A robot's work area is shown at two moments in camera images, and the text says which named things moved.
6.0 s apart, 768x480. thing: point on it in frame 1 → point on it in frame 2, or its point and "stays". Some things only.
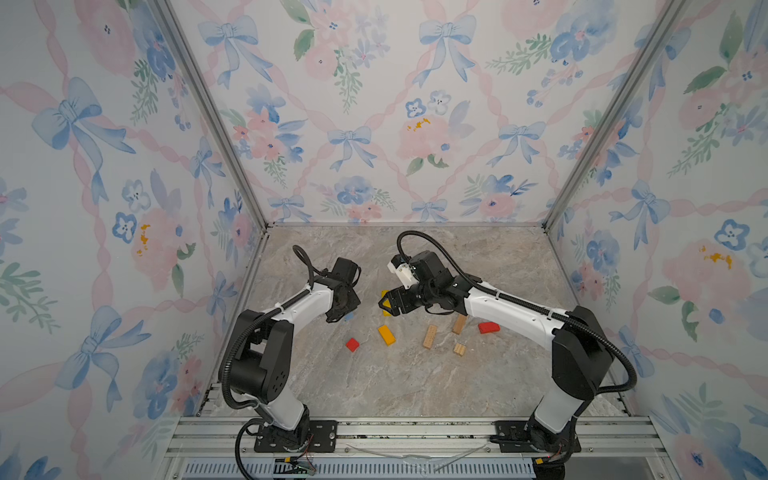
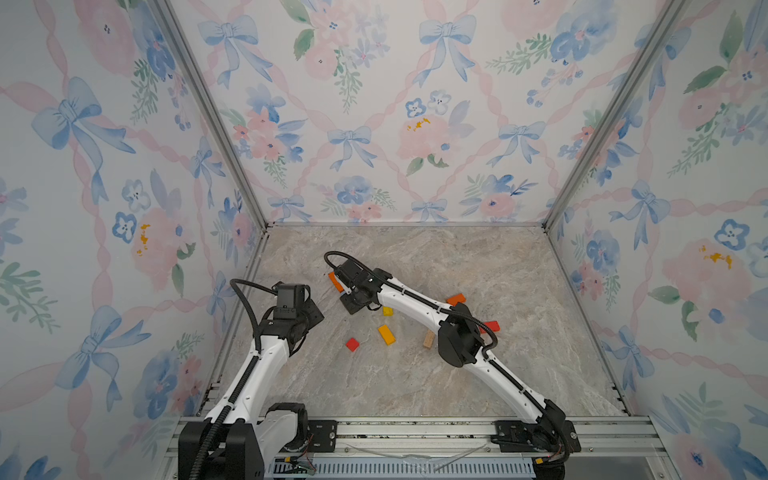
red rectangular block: (488, 327) stays
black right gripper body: (424, 293) → (352, 301)
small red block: (352, 344) stays
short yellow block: (387, 335) stays
